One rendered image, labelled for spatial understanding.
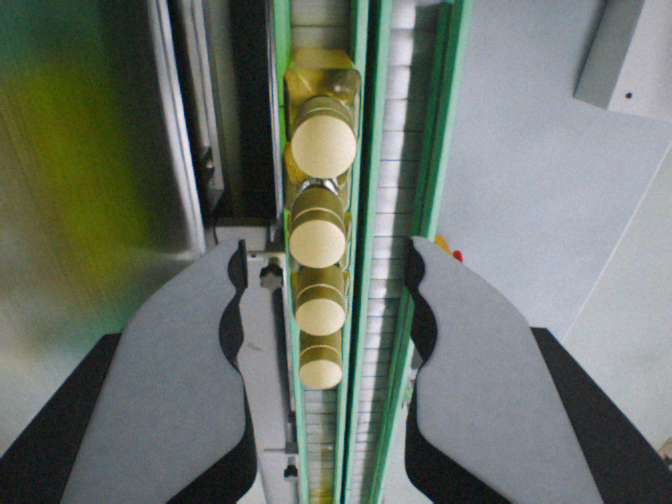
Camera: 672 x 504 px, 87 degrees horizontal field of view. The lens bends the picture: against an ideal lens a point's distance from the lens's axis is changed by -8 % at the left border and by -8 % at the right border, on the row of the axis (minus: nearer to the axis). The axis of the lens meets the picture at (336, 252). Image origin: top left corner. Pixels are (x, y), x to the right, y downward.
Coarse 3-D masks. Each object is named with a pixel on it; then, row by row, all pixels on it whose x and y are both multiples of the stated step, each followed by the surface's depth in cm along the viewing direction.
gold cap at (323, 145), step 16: (304, 112) 20; (320, 112) 19; (336, 112) 19; (304, 128) 19; (320, 128) 19; (336, 128) 19; (352, 128) 19; (304, 144) 19; (320, 144) 19; (336, 144) 19; (352, 144) 19; (304, 160) 20; (320, 160) 20; (336, 160) 20; (352, 160) 20; (320, 176) 20
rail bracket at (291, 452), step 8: (288, 416) 77; (288, 424) 76; (296, 424) 76; (296, 432) 74; (296, 440) 73; (280, 448) 72; (288, 448) 71; (296, 448) 71; (288, 456) 70; (296, 456) 70; (288, 464) 69; (288, 472) 67; (296, 472) 67; (288, 480) 67; (296, 480) 67
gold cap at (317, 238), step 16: (304, 192) 25; (320, 192) 25; (304, 208) 23; (320, 208) 23; (336, 208) 24; (304, 224) 22; (320, 224) 22; (336, 224) 22; (304, 240) 22; (320, 240) 22; (336, 240) 22; (304, 256) 23; (320, 256) 23; (336, 256) 23
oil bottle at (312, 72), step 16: (304, 64) 28; (320, 64) 28; (336, 64) 28; (352, 64) 28; (288, 80) 25; (304, 80) 24; (320, 80) 24; (336, 80) 24; (352, 80) 25; (288, 96) 25; (304, 96) 25; (336, 96) 25; (352, 96) 25; (288, 112) 26; (352, 112) 25; (288, 128) 26
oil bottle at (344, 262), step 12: (288, 216) 32; (348, 216) 32; (288, 228) 31; (348, 228) 31; (288, 240) 32; (348, 240) 31; (288, 252) 33; (348, 252) 32; (288, 264) 34; (300, 264) 32; (348, 264) 33
